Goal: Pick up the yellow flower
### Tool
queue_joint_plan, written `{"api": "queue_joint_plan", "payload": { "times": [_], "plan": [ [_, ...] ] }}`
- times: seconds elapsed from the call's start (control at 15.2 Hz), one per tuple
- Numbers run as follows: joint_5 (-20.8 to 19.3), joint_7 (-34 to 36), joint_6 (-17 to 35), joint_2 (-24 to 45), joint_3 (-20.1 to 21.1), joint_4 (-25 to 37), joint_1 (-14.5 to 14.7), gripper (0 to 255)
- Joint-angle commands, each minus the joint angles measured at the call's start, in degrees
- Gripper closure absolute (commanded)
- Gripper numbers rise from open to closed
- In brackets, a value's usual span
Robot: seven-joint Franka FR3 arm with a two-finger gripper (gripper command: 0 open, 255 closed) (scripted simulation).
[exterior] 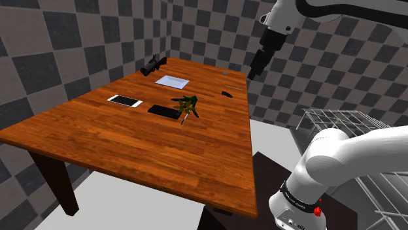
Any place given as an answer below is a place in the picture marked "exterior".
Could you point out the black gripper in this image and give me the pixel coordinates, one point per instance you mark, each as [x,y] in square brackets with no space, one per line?
[272,39]

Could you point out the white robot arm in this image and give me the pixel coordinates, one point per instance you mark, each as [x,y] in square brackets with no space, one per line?
[338,159]

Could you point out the thin dark stick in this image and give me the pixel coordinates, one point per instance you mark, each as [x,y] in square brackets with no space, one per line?
[234,86]

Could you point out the small black oval object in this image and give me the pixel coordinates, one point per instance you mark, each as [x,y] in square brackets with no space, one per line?
[227,94]

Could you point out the green leafy plant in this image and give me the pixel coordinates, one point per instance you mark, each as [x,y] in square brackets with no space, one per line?
[187,104]

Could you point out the pale blue flat tray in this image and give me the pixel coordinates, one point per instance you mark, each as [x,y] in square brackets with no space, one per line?
[172,82]

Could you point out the white and black pen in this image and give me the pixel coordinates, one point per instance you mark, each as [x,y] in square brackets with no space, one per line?
[184,120]

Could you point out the black tablet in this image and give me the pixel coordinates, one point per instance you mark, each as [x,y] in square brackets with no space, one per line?
[164,111]

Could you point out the dark robot stand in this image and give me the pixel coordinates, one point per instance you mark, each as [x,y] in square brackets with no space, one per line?
[267,178]

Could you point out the white smartphone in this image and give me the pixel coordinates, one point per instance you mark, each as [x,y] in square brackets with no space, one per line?
[125,101]

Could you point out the brown wooden table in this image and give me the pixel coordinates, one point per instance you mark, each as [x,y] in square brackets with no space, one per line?
[134,146]

